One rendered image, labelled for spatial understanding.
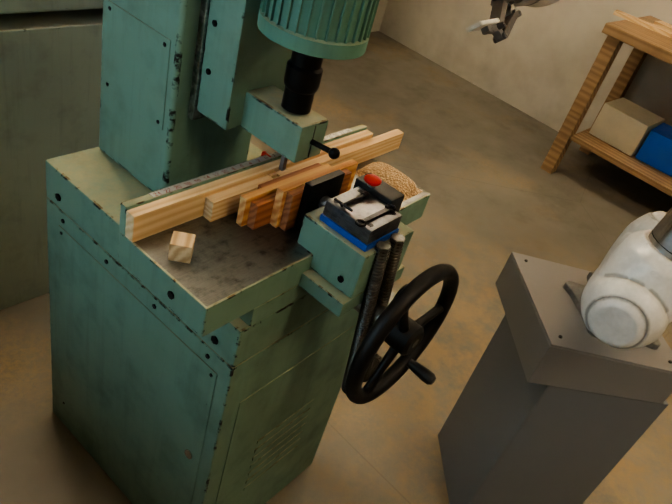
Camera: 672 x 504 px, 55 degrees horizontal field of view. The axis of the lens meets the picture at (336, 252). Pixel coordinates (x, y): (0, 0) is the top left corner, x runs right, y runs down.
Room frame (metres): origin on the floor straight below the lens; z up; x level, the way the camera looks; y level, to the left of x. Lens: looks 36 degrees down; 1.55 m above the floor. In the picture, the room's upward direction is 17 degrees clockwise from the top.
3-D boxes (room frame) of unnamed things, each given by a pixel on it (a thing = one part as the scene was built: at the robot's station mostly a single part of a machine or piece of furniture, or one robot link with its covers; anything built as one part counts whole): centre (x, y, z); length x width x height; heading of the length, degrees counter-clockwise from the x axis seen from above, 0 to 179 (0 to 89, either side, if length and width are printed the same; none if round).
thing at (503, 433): (1.23, -0.65, 0.30); 0.30 x 0.30 x 0.60; 11
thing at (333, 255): (0.90, -0.02, 0.91); 0.15 x 0.14 x 0.09; 150
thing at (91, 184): (1.07, 0.24, 0.76); 0.57 x 0.45 x 0.09; 60
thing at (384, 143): (1.10, 0.08, 0.92); 0.55 x 0.02 x 0.04; 150
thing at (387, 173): (1.17, -0.06, 0.91); 0.12 x 0.09 x 0.03; 60
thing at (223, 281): (0.95, 0.05, 0.87); 0.61 x 0.30 x 0.06; 150
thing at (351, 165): (0.99, 0.07, 0.94); 0.20 x 0.02 x 0.08; 150
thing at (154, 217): (1.01, 0.16, 0.92); 0.60 x 0.02 x 0.05; 150
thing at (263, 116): (1.02, 0.15, 1.03); 0.14 x 0.07 x 0.09; 60
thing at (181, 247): (0.75, 0.23, 0.92); 0.03 x 0.03 x 0.03; 12
